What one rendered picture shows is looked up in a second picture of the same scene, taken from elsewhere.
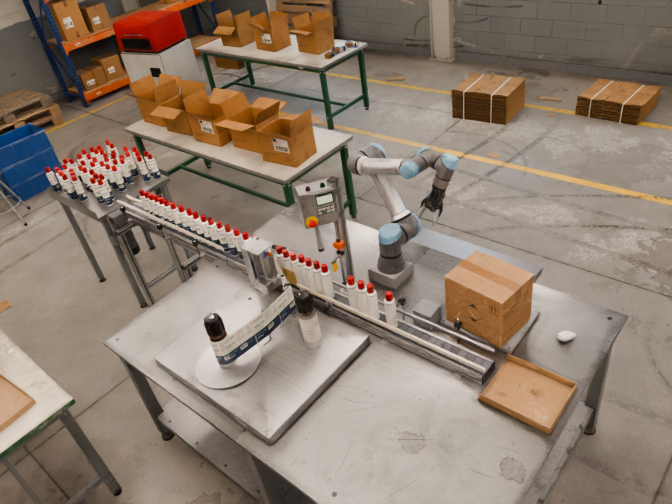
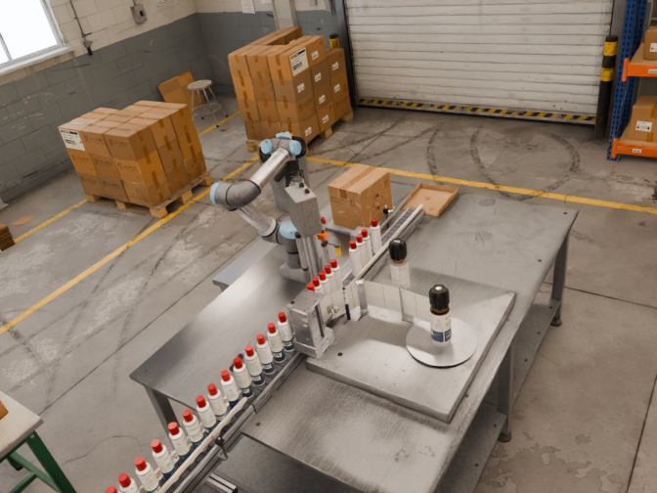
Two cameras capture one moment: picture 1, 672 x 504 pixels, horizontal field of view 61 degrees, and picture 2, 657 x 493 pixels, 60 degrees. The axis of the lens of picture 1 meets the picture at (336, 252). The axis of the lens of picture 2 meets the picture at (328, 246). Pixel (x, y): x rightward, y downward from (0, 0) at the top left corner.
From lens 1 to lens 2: 341 cm
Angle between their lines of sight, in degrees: 76
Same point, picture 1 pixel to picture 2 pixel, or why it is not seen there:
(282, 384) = (458, 297)
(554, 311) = not seen: hidden behind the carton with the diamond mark
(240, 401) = (485, 319)
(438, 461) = (493, 225)
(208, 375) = (462, 349)
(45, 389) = not seen: outside the picture
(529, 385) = (421, 201)
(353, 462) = (510, 257)
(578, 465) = not seen: hidden behind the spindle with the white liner
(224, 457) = (467, 470)
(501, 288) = (372, 172)
